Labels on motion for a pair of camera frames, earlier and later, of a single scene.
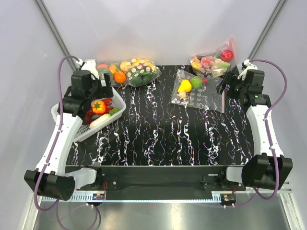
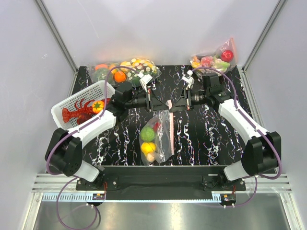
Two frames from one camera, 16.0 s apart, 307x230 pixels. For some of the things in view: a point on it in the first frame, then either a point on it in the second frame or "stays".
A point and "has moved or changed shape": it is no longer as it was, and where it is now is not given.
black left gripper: x=105 y=91 → x=152 y=103
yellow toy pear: x=185 y=86 → x=147 y=147
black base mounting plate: x=161 y=181 stays
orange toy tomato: x=98 y=107 stays
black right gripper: x=230 y=79 → x=184 y=103
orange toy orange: x=120 y=77 stays
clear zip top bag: x=206 y=97 has moved or changed shape
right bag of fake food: x=218 y=63 stays
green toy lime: x=196 y=82 → x=147 y=133
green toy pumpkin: x=101 y=71 stays
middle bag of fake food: x=139 y=72 stays
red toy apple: x=227 y=55 stays
